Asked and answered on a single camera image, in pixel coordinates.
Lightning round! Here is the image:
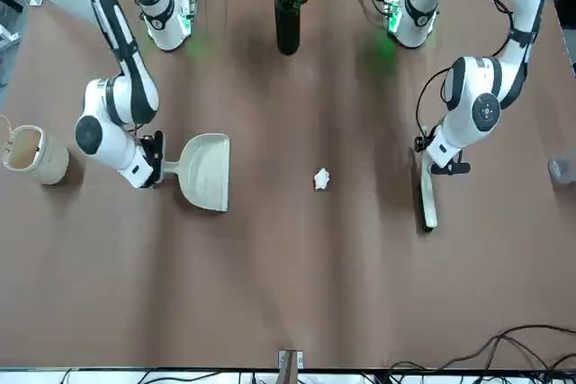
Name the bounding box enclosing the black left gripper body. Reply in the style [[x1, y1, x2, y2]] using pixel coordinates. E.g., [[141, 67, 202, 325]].
[[429, 161, 472, 177]]

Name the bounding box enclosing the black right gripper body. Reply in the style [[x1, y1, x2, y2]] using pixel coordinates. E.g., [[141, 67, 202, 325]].
[[139, 130, 166, 188]]

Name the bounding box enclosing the white hand brush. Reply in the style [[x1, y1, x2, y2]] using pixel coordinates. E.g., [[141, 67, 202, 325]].
[[413, 147, 439, 235]]

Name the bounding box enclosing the pale plastic dustpan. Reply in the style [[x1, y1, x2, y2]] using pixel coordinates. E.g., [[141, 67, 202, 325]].
[[160, 132, 232, 213]]

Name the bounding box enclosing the white paper ball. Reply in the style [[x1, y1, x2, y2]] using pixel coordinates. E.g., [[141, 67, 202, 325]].
[[313, 167, 332, 191]]

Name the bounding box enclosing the small cream bin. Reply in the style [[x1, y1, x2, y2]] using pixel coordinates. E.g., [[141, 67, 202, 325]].
[[0, 114, 70, 186]]

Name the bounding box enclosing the black vase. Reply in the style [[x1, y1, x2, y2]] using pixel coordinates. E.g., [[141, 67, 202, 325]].
[[274, 0, 302, 57]]

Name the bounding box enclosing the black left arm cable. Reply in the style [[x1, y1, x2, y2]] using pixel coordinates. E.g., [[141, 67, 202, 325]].
[[414, 67, 451, 152]]

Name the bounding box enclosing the long black cable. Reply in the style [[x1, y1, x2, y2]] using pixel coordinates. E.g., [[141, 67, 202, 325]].
[[389, 324, 576, 374]]

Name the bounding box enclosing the grey camera mount clamp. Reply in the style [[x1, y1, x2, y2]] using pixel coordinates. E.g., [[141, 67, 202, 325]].
[[277, 349, 304, 384]]

